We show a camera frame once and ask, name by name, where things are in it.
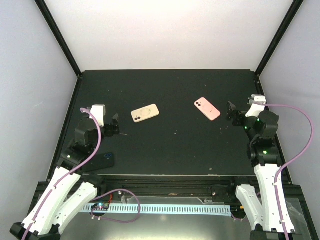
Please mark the light blue slotted cable duct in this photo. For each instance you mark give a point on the light blue slotted cable duct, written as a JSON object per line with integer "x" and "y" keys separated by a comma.
{"x": 164, "y": 209}

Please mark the pink cased phone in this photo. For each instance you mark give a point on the pink cased phone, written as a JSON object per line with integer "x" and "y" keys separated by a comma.
{"x": 206, "y": 108}

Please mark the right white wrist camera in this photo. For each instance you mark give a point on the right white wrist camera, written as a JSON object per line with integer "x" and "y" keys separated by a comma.
{"x": 257, "y": 105}

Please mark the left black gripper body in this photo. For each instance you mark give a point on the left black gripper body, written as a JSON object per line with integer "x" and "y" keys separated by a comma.
{"x": 110, "y": 131}

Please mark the left black frame post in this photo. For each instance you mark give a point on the left black frame post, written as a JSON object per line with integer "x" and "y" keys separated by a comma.
{"x": 46, "y": 13}

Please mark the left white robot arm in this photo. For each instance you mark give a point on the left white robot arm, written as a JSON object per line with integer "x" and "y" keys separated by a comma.
{"x": 54, "y": 211}

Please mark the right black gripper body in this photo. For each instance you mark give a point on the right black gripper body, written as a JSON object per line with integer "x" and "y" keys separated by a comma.
{"x": 237, "y": 122}

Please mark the beige cased phone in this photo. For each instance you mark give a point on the beige cased phone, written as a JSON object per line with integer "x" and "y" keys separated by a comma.
{"x": 145, "y": 113}

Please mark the small electronics board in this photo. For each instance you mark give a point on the small electronics board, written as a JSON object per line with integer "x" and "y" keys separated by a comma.
{"x": 100, "y": 207}

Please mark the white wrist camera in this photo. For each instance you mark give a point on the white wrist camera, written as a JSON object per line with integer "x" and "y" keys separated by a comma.
{"x": 257, "y": 105}
{"x": 99, "y": 112}

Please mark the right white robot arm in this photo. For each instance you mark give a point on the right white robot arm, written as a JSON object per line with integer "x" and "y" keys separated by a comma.
{"x": 267, "y": 210}

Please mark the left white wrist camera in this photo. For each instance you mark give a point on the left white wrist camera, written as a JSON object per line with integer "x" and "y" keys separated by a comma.
{"x": 99, "y": 112}

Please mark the right black frame post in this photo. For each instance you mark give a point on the right black frame post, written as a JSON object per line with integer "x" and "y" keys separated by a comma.
{"x": 283, "y": 27}

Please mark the black frame post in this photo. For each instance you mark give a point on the black frame post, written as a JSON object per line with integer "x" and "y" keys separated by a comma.
{"x": 283, "y": 27}
{"x": 46, "y": 13}

